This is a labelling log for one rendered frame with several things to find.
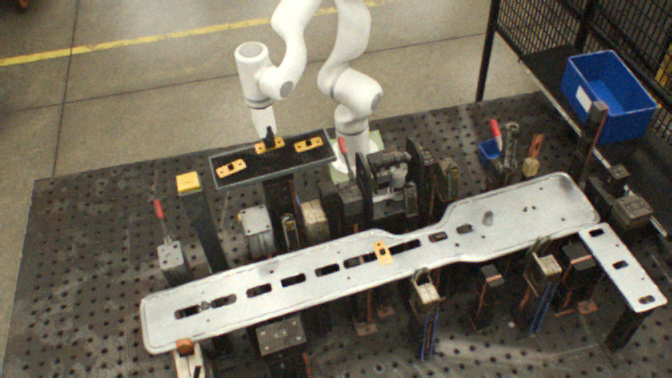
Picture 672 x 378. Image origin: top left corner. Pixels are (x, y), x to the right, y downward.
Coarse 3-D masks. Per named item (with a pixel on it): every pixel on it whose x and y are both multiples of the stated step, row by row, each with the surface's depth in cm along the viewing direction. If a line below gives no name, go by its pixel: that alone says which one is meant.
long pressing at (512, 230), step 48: (528, 192) 187; (576, 192) 186; (336, 240) 179; (384, 240) 178; (480, 240) 177; (528, 240) 176; (192, 288) 171; (240, 288) 170; (288, 288) 169; (336, 288) 169; (144, 336) 162; (192, 336) 161
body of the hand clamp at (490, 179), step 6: (498, 156) 191; (492, 162) 190; (498, 162) 189; (492, 168) 191; (492, 174) 192; (498, 174) 188; (504, 174) 189; (510, 174) 190; (486, 180) 198; (492, 180) 194; (498, 180) 190; (504, 180) 191; (510, 180) 192; (486, 186) 200; (492, 186) 194; (498, 186) 193; (504, 186) 194
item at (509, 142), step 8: (504, 128) 177; (512, 128) 177; (504, 136) 179; (512, 136) 175; (504, 144) 180; (512, 144) 181; (504, 152) 182; (512, 152) 183; (504, 160) 184; (512, 160) 185; (504, 168) 186; (512, 168) 187
